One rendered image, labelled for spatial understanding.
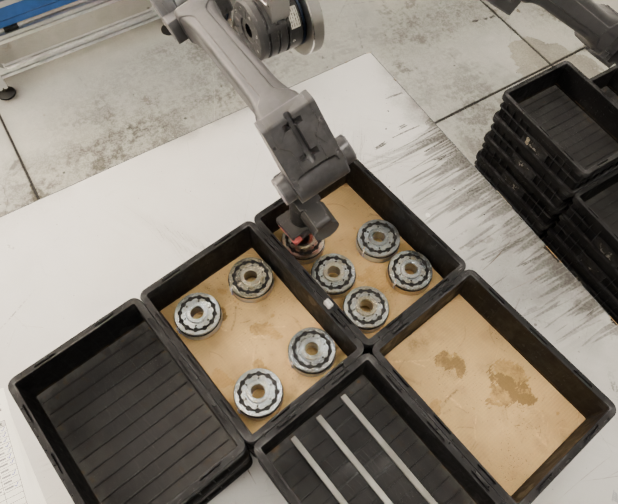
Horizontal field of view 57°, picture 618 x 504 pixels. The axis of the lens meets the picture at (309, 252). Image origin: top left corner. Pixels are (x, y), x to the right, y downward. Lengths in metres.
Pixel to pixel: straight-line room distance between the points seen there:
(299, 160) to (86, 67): 2.44
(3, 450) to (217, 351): 0.53
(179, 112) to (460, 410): 1.96
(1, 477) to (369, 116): 1.34
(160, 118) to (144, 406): 1.73
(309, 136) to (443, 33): 2.50
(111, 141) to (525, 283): 1.89
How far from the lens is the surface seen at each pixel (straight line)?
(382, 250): 1.36
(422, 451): 1.26
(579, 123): 2.27
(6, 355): 1.59
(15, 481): 1.49
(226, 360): 1.29
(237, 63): 0.80
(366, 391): 1.27
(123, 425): 1.30
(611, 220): 2.22
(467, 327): 1.35
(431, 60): 3.03
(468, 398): 1.31
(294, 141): 0.71
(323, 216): 1.13
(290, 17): 1.36
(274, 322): 1.31
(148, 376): 1.31
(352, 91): 1.86
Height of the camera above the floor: 2.05
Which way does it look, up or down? 62 degrees down
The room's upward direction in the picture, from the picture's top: 2 degrees clockwise
